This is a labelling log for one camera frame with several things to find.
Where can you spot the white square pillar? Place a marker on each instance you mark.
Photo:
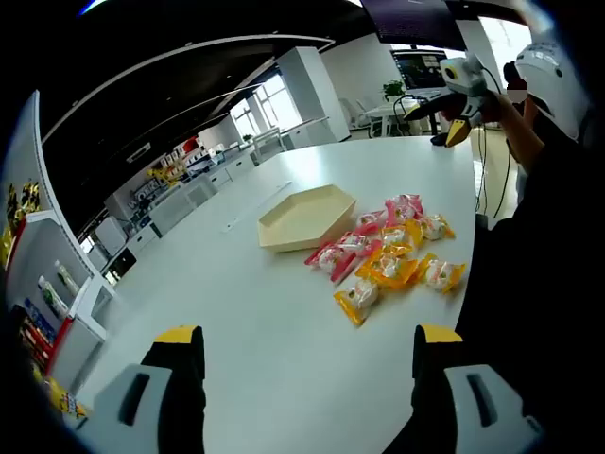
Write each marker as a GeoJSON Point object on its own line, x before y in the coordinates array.
{"type": "Point", "coordinates": [307, 94]}

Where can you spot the pile of marshmallow packets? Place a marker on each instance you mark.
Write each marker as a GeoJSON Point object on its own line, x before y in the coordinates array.
{"type": "Point", "coordinates": [387, 267]}

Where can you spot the black yellow snack bag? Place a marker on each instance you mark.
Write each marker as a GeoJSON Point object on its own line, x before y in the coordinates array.
{"type": "Point", "coordinates": [31, 194]}
{"type": "Point", "coordinates": [14, 203]}

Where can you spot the grey perforated partition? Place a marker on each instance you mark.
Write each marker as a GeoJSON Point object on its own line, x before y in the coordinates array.
{"type": "Point", "coordinates": [177, 205]}

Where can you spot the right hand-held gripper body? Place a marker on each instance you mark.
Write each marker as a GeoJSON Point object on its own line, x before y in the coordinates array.
{"type": "Point", "coordinates": [468, 78]}

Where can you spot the white side desk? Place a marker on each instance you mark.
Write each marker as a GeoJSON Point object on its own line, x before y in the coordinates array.
{"type": "Point", "coordinates": [392, 112]}

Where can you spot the white table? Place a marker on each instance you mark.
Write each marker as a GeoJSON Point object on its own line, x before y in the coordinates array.
{"type": "Point", "coordinates": [264, 331]}

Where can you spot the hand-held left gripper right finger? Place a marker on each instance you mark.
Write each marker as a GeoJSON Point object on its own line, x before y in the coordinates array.
{"type": "Point", "coordinates": [472, 406]}

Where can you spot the black front oven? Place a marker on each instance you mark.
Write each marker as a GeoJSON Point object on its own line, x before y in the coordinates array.
{"type": "Point", "coordinates": [120, 264]}

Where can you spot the white cube appliance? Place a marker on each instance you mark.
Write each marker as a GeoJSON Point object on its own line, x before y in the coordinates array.
{"type": "Point", "coordinates": [109, 234]}

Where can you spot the person's right hand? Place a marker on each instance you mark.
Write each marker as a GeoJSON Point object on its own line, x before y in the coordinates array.
{"type": "Point", "coordinates": [496, 111]}

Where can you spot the cream drink bottle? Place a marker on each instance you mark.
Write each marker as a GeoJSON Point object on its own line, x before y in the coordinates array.
{"type": "Point", "coordinates": [66, 279]}

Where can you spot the yellow figure display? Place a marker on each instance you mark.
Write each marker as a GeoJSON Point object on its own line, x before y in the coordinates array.
{"type": "Point", "coordinates": [163, 176]}

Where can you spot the red snack packet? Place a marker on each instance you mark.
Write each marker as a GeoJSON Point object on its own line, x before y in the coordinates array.
{"type": "Point", "coordinates": [30, 350]}

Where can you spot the beige hexagonal bowl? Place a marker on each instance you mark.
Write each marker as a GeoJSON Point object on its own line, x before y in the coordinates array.
{"type": "Point", "coordinates": [302, 222]}

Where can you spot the yellow green snack bag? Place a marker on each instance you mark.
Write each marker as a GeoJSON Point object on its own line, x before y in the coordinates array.
{"type": "Point", "coordinates": [6, 246]}

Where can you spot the red box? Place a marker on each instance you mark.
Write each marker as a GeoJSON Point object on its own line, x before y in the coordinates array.
{"type": "Point", "coordinates": [190, 144]}

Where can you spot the white drawer cabinet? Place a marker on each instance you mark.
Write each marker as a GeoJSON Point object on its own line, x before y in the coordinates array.
{"type": "Point", "coordinates": [222, 174]}

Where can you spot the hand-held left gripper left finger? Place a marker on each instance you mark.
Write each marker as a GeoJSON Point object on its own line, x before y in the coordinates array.
{"type": "Point", "coordinates": [142, 402]}

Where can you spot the white display shelf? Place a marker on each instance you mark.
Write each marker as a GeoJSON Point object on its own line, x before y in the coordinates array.
{"type": "Point", "coordinates": [47, 236]}

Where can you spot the green potted plant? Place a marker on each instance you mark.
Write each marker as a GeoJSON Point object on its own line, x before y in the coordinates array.
{"type": "Point", "coordinates": [393, 88]}

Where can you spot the large dark screen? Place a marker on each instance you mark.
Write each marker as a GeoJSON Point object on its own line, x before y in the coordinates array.
{"type": "Point", "coordinates": [411, 21]}

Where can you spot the white worn device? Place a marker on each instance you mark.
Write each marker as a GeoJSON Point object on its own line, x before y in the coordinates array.
{"type": "Point", "coordinates": [548, 80]}

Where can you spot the ceiling air conditioner vent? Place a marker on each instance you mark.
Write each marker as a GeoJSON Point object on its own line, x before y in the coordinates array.
{"type": "Point", "coordinates": [138, 152]}

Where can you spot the open laptop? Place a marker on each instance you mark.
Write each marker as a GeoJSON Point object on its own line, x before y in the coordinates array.
{"type": "Point", "coordinates": [418, 68]}

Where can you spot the blue snack box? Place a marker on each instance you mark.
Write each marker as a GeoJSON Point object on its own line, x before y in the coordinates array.
{"type": "Point", "coordinates": [40, 321]}

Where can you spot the white bottle green label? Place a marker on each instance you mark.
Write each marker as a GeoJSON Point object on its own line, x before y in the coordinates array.
{"type": "Point", "coordinates": [49, 295]}

